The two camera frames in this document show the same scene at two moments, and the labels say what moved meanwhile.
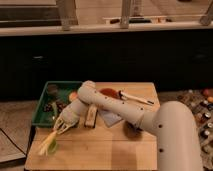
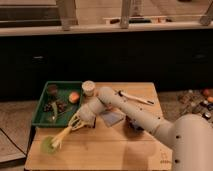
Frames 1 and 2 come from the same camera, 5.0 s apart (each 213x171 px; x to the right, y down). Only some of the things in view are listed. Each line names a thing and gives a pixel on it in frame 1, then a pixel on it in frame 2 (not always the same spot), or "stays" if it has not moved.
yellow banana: x=43 y=149 -> x=57 y=142
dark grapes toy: x=59 y=105 stays
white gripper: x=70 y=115 -> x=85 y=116
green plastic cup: x=52 y=146 stays
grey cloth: x=110 y=118 stays
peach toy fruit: x=73 y=95 stays
